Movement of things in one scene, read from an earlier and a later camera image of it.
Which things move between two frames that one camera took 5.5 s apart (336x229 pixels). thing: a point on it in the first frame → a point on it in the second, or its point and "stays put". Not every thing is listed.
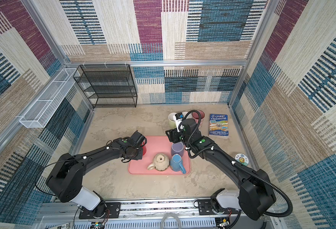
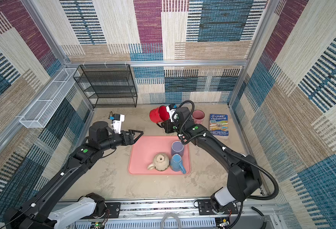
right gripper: (173, 136) → (168, 129)
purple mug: (177, 148) stays put
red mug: (144, 148) → (159, 114)
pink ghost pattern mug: (195, 115) stays put
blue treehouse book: (218, 124) stays put
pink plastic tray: (155, 145) stays put
